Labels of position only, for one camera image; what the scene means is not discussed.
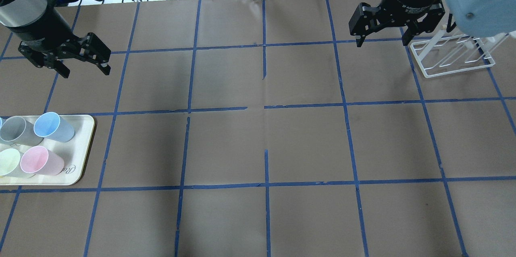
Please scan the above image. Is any light blue cup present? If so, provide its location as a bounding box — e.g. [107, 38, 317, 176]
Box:
[33, 112, 75, 143]

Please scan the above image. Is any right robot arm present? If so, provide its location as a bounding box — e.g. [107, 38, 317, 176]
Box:
[349, 0, 516, 47]

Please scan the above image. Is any grey cup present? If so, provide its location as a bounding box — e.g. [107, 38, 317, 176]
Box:
[0, 116, 44, 146]

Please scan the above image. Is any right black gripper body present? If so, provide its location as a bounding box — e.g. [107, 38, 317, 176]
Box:
[375, 0, 435, 27]

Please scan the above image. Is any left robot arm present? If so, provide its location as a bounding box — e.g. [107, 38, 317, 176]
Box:
[0, 0, 111, 78]

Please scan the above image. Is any cream plastic tray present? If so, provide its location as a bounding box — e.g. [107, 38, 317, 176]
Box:
[0, 114, 96, 186]

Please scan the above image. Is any pale green cup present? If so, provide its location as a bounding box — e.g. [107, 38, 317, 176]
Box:
[0, 148, 35, 178]

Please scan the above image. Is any white wire cup rack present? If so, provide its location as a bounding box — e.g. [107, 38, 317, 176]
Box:
[410, 27, 515, 79]

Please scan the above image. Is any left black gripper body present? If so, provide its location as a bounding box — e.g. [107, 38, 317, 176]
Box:
[18, 7, 79, 57]

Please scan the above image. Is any pink cup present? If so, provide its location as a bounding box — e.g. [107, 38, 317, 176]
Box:
[20, 146, 65, 176]

